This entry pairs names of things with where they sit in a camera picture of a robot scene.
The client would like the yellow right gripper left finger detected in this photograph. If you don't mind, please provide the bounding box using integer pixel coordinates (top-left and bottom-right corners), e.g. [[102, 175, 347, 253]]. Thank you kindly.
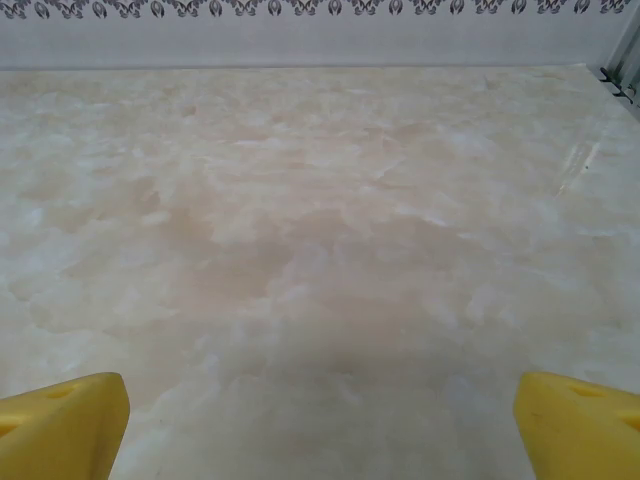
[[0, 371, 131, 480]]

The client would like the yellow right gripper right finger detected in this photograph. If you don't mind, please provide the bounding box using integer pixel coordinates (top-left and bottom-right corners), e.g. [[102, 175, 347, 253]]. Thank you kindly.
[[513, 371, 640, 480]]

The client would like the metal frame rail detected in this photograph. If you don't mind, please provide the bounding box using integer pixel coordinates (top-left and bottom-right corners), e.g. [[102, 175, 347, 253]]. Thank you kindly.
[[598, 0, 640, 119]]

